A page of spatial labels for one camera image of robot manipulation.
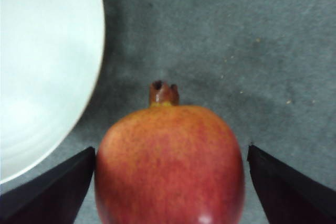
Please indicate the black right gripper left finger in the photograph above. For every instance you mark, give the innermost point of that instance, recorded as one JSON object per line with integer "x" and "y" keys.
{"x": 54, "y": 197}

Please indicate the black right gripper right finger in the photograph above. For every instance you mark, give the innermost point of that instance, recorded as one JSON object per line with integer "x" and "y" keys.
{"x": 287, "y": 197}

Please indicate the red pomegranate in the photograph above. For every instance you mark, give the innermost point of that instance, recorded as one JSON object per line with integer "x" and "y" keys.
{"x": 169, "y": 164}

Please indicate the white plate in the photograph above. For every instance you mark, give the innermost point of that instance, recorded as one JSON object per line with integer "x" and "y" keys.
{"x": 50, "y": 56}

